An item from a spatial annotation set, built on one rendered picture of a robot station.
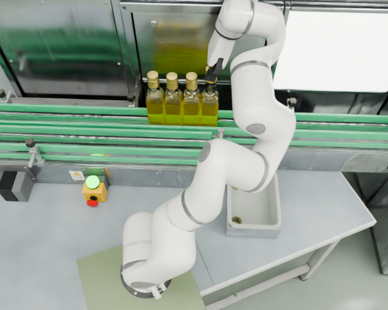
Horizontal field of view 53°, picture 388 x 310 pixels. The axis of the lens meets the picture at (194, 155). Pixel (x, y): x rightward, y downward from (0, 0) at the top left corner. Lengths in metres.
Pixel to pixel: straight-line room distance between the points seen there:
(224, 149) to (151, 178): 0.67
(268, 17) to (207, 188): 0.42
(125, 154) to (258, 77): 0.65
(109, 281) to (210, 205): 0.54
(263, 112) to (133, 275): 0.44
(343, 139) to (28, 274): 1.13
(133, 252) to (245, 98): 0.42
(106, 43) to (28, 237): 0.70
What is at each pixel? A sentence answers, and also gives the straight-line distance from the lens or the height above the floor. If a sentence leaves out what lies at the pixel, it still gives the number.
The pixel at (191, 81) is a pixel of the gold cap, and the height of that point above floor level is 1.16.
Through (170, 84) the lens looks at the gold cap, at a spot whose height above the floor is 1.14.
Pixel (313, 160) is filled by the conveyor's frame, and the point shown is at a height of 0.82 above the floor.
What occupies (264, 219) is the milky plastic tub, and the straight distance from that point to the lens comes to 1.35.
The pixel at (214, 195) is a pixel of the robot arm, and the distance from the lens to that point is 0.73.
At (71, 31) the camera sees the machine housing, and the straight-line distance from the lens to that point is 1.35.
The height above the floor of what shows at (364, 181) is 0.35.
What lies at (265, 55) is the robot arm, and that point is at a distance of 0.83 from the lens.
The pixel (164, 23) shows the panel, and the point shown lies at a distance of 1.22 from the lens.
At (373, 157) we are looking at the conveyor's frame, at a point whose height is 0.85.
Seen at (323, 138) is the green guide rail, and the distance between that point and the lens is 1.39.
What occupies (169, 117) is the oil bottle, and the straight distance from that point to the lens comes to 1.28.
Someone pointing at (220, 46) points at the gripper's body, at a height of 1.32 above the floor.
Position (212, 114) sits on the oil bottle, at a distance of 1.25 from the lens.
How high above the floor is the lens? 1.98
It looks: 56 degrees down
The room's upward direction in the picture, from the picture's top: straight up
